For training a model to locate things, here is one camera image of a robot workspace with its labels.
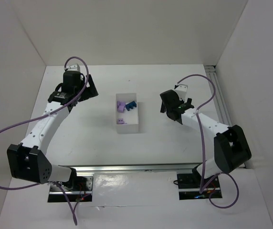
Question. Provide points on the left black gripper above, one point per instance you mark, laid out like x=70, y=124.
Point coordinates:
x=89, y=87

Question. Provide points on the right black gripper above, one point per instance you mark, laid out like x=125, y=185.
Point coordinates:
x=166, y=105

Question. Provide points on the white perforated box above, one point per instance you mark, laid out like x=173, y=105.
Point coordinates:
x=130, y=117

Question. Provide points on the purple cube block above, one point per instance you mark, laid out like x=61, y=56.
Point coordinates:
x=121, y=108

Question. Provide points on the purple window block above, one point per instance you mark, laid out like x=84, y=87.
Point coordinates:
x=120, y=121

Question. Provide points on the purple rectangular block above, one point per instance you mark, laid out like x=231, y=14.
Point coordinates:
x=120, y=103

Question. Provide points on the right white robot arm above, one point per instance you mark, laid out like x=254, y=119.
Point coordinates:
x=215, y=131

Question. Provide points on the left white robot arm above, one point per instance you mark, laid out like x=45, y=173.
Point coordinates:
x=27, y=160

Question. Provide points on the blue castle block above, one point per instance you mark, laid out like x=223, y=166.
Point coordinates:
x=131, y=105

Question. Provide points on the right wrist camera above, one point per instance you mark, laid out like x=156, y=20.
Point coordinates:
x=181, y=90

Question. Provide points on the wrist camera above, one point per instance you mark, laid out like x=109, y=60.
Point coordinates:
x=75, y=67
x=181, y=90

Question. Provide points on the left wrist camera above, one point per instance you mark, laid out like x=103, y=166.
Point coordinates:
x=75, y=67

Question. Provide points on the aluminium front rail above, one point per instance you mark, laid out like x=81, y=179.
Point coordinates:
x=134, y=168

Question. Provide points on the aluminium side rail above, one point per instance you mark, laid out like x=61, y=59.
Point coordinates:
x=218, y=95

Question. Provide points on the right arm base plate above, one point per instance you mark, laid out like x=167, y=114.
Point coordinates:
x=189, y=188

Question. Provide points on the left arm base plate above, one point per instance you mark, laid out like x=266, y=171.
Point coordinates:
x=80, y=192

